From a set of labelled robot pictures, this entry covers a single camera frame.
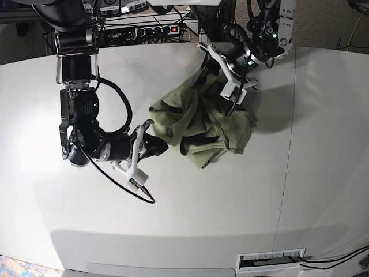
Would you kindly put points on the black camera cable image-right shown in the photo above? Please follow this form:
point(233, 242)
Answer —
point(240, 59)

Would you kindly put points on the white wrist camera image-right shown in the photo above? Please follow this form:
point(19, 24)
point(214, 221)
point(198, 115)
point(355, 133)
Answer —
point(231, 92)

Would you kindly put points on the black power strip red switch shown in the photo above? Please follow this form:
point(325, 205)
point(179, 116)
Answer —
point(150, 32)

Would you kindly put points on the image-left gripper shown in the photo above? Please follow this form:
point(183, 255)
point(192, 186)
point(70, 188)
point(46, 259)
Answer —
point(126, 150)

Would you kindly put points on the white shelf with equipment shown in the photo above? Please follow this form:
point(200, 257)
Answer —
point(122, 17)

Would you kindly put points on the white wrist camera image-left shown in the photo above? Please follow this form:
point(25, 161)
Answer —
point(135, 178)

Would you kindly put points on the white cable grommet tray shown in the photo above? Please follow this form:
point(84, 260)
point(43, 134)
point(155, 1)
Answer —
point(269, 261)

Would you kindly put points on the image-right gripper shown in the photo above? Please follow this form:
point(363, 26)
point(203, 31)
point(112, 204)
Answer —
point(214, 64)

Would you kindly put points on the green T-shirt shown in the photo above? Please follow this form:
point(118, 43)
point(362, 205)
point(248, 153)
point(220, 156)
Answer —
point(191, 119)

